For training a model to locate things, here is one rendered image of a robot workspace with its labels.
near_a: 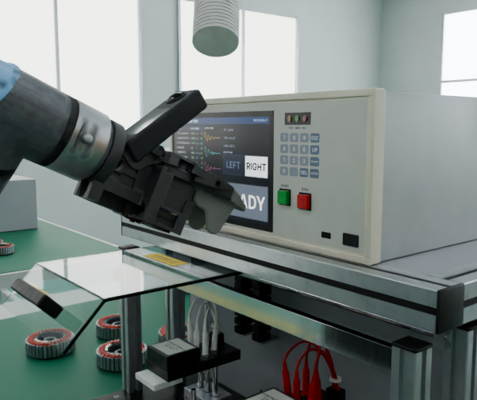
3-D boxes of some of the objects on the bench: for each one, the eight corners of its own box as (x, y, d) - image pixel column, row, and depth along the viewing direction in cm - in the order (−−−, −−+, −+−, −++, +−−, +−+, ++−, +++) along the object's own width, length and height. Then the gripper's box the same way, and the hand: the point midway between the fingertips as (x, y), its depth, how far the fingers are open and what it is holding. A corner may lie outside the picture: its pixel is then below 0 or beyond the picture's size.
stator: (151, 352, 134) (150, 337, 133) (142, 373, 123) (142, 356, 122) (103, 352, 134) (102, 337, 133) (90, 373, 123) (90, 356, 122)
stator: (49, 339, 142) (48, 325, 142) (85, 346, 138) (84, 331, 137) (14, 355, 132) (13, 340, 132) (52, 363, 128) (51, 348, 127)
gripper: (60, 190, 62) (205, 250, 75) (96, 199, 55) (248, 263, 68) (90, 119, 63) (227, 190, 76) (128, 118, 56) (272, 196, 69)
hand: (237, 200), depth 72 cm, fingers closed
